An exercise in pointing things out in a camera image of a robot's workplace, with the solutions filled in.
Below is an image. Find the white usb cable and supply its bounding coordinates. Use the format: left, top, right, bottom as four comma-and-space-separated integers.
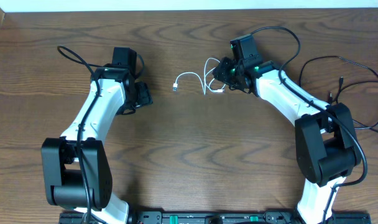
172, 57, 227, 95

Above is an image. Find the black usb cable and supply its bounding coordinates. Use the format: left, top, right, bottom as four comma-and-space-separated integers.
298, 55, 378, 137

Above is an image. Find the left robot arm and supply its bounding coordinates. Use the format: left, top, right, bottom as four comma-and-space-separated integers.
41, 45, 153, 223

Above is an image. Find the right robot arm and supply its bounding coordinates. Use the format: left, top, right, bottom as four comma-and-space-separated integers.
213, 34, 364, 223

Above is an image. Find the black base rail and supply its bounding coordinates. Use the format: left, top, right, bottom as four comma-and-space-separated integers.
58, 210, 372, 224

